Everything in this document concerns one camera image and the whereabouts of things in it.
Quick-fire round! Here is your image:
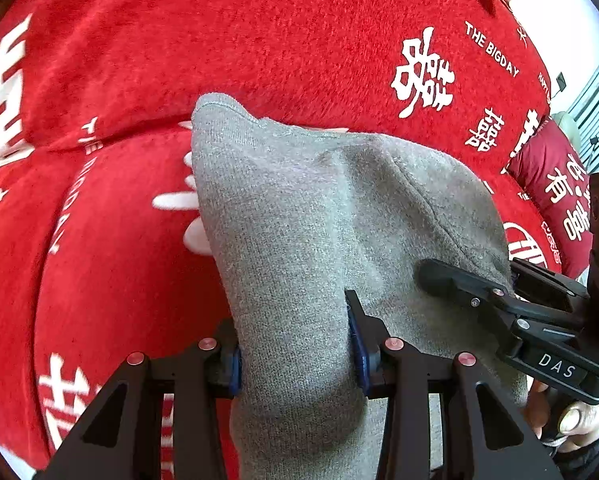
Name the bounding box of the pale green cloth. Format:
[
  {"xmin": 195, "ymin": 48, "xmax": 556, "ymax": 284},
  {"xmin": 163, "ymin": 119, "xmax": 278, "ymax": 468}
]
[{"xmin": 551, "ymin": 111, "xmax": 581, "ymax": 162}]

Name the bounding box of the grey knit garment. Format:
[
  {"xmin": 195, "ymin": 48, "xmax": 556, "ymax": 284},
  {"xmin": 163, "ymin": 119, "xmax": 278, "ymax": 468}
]
[{"xmin": 189, "ymin": 92, "xmax": 530, "ymax": 480}]

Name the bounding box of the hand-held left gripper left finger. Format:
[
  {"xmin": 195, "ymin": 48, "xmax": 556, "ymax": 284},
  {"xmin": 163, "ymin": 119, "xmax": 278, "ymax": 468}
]
[{"xmin": 32, "ymin": 317, "xmax": 243, "ymax": 480}]

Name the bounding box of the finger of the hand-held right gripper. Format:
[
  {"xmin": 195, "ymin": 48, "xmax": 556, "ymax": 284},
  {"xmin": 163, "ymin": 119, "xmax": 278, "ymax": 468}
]
[
  {"xmin": 509, "ymin": 258, "xmax": 591, "ymax": 312},
  {"xmin": 417, "ymin": 258, "xmax": 589, "ymax": 342}
]

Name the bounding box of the red printed blanket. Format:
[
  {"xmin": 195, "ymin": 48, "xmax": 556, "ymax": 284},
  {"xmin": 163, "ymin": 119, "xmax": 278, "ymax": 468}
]
[{"xmin": 0, "ymin": 0, "xmax": 564, "ymax": 480}]

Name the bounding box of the dark red printed pillow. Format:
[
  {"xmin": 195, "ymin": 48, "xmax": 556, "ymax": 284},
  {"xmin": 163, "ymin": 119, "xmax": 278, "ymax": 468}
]
[{"xmin": 504, "ymin": 115, "xmax": 597, "ymax": 280}]

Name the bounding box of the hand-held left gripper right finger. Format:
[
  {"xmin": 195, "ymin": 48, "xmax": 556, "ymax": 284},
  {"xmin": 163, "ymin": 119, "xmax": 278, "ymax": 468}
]
[{"xmin": 344, "ymin": 288, "xmax": 565, "ymax": 480}]

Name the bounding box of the person's right hand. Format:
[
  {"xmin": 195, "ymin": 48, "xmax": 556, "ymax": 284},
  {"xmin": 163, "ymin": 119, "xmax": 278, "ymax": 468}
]
[{"xmin": 523, "ymin": 379, "xmax": 599, "ymax": 456}]

